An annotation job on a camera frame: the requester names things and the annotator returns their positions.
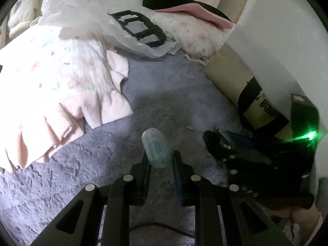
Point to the white plastic bag black print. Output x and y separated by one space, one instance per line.
84 5

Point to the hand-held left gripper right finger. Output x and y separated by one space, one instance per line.
178 176

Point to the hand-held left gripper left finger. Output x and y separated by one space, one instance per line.
146 174

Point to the floral print pillow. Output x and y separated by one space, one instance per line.
189 35

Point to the white pillow with ice-cream print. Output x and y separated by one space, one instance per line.
20 12

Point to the person's right hand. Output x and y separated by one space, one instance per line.
302 217

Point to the black and pink cushion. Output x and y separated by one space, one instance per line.
164 0

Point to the pink ruffled blanket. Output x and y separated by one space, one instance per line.
51 82

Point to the translucent capsule case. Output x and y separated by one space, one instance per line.
156 146

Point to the white cardboard box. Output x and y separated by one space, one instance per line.
269 56

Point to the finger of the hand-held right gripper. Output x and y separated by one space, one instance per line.
217 146
240 137

